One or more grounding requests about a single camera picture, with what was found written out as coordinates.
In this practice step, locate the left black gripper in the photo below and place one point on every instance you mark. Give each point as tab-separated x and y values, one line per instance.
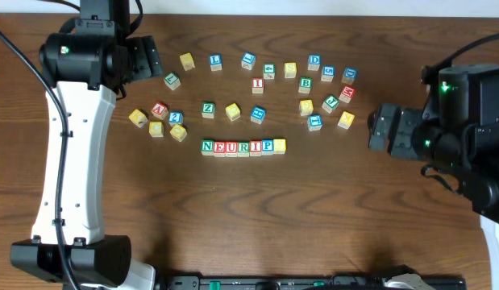
143	59

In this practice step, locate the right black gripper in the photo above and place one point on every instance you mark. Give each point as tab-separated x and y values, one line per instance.
400	134

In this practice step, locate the green N block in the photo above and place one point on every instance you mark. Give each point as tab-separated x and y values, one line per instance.
207	147

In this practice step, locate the yellow S block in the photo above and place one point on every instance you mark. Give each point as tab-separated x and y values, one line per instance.
279	146

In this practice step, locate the red E block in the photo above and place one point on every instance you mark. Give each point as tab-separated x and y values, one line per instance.
219	149

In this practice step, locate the red U block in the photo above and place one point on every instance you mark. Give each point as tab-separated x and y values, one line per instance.
231	149

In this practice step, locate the blue P block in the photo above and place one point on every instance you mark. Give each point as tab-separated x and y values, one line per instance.
267	147

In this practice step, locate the green R block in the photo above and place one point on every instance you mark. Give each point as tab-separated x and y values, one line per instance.
243	149

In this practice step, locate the red 1 block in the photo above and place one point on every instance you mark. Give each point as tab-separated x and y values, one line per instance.
255	148

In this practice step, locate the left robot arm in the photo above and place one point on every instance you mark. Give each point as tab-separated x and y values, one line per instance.
84	68

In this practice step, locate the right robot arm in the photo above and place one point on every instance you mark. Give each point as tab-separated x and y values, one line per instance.
456	133

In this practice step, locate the green L block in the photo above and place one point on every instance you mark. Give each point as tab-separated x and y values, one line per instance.
172	80

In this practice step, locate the plain yellow block top left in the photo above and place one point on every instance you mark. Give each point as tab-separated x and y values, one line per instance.
187	61

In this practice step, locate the yellow M block far right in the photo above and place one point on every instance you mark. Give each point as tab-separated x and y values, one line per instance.
346	120

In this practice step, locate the red A block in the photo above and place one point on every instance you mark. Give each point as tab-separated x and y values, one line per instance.
160	110

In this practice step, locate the red M block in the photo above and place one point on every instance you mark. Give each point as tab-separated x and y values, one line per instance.
347	93

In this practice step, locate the yellow block far left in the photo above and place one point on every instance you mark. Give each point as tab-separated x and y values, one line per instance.
138	118

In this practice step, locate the blue 2 block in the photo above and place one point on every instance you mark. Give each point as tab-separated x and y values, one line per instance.
175	118

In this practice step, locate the green J block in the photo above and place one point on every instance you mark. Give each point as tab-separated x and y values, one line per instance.
330	103

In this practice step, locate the yellow C block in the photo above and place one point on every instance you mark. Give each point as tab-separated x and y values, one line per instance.
156	129

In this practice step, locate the blue D block far right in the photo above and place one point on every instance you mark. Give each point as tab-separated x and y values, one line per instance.
349	76

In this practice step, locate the blue d block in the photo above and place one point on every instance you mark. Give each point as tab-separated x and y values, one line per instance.
349	76
314	62

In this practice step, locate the blue T block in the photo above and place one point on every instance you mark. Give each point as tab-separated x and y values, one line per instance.
314	122

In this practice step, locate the yellow block bottom left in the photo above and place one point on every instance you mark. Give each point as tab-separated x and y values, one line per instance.
178	132

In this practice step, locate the green Z block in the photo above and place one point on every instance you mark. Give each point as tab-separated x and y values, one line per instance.
208	109

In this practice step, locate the blue 5 block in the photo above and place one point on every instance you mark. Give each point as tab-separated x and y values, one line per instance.
328	73

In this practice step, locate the yellow block right centre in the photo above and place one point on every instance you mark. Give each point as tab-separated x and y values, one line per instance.
306	107

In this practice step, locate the green B block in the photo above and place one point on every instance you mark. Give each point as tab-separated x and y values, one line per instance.
305	85

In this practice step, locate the blue tilted L block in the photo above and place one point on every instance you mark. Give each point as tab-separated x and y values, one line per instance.
248	61

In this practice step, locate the red I block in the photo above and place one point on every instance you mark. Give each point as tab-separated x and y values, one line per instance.
257	85

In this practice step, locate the yellow block top centre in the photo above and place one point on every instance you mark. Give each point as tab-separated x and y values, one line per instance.
290	70

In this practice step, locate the green 4 block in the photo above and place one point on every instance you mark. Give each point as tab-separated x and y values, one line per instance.
269	71

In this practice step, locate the blue E block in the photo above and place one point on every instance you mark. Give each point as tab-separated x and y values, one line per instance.
258	115

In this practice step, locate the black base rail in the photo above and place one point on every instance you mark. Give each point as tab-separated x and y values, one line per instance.
399	277

